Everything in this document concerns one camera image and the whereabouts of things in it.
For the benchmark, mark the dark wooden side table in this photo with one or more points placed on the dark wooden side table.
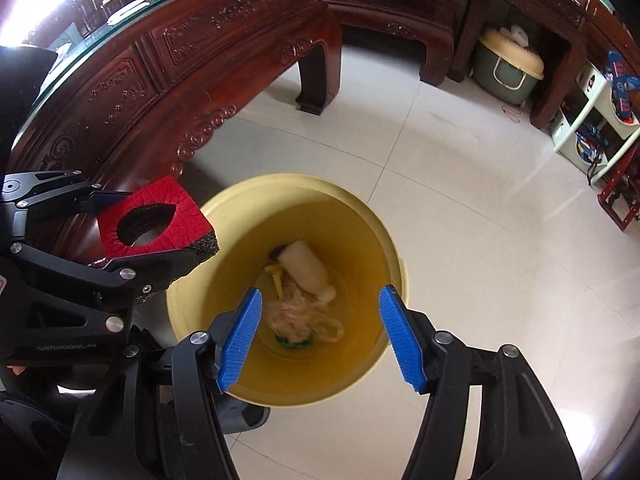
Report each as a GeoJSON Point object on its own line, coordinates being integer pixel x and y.
{"type": "Point", "coordinates": [525, 5]}

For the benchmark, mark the red black foam insert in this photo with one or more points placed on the red black foam insert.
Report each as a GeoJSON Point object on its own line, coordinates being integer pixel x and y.
{"type": "Point", "coordinates": [165, 195]}

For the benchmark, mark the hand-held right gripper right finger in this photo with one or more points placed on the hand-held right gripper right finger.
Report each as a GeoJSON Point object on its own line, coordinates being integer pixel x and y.
{"type": "Point", "coordinates": [402, 340]}

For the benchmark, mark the red wooden stool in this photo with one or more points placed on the red wooden stool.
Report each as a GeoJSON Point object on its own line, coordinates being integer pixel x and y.
{"type": "Point", "coordinates": [617, 200]}

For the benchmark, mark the white plastic bottle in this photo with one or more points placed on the white plastic bottle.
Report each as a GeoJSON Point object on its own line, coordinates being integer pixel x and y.
{"type": "Point", "coordinates": [302, 265]}

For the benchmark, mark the gold snack wrapper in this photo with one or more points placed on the gold snack wrapper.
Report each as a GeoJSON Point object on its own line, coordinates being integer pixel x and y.
{"type": "Point", "coordinates": [276, 277]}

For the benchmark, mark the green cream lidded bin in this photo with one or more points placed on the green cream lidded bin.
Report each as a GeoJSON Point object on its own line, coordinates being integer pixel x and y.
{"type": "Point", "coordinates": [500, 70]}

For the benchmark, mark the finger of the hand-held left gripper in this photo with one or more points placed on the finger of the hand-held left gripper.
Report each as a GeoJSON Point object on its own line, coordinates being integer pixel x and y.
{"type": "Point", "coordinates": [55, 192]}
{"type": "Point", "coordinates": [150, 272]}

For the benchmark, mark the carved wooden coffee table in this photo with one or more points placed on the carved wooden coffee table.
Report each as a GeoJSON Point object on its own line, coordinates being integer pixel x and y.
{"type": "Point", "coordinates": [200, 45]}

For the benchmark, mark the grey slipper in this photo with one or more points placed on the grey slipper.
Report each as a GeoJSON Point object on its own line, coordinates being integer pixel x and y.
{"type": "Point", "coordinates": [245, 415]}

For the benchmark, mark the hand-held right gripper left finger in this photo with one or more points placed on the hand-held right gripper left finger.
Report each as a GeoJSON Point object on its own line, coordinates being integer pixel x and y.
{"type": "Point", "coordinates": [240, 340]}

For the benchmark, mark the yellow trash bin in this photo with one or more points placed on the yellow trash bin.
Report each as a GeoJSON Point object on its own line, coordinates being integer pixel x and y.
{"type": "Point", "coordinates": [350, 230]}

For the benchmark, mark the carved dark wooden sofa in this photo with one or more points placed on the carved dark wooden sofa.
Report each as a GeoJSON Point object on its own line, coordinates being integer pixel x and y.
{"type": "Point", "coordinates": [375, 10]}

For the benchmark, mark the white shelf unit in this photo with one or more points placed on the white shelf unit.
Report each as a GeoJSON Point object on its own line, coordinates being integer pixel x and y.
{"type": "Point", "coordinates": [590, 110]}

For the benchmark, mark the green wrapper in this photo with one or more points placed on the green wrapper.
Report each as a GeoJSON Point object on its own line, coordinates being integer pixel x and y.
{"type": "Point", "coordinates": [295, 342]}

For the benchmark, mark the clear plastic bag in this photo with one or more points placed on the clear plastic bag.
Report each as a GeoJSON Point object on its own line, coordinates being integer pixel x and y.
{"type": "Point", "coordinates": [300, 315]}

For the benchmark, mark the blue toy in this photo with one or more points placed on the blue toy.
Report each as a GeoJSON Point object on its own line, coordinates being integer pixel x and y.
{"type": "Point", "coordinates": [622, 90]}

